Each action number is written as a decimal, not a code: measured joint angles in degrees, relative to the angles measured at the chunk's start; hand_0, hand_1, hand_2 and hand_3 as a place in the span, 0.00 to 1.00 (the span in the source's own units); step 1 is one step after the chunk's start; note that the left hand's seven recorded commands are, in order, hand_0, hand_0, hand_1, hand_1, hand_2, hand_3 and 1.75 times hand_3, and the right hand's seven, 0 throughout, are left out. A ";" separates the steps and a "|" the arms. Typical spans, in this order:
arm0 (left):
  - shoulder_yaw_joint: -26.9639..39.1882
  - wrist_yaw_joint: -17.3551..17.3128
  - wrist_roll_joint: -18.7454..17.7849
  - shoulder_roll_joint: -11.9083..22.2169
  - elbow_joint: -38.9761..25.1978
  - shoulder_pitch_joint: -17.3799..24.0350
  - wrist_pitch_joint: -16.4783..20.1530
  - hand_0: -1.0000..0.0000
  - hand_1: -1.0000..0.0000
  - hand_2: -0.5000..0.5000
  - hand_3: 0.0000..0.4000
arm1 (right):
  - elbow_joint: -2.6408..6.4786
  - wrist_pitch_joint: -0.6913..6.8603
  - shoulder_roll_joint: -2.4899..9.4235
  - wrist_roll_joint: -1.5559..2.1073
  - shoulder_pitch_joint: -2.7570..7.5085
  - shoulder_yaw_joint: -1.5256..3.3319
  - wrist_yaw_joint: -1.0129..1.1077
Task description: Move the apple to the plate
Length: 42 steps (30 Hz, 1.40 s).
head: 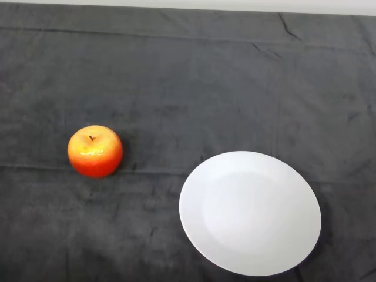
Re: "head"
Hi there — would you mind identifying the red yellow apple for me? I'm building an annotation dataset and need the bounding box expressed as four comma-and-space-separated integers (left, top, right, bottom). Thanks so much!
67, 125, 124, 179

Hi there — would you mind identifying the white round plate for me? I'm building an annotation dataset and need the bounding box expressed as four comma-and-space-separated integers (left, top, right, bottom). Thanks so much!
178, 150, 323, 277

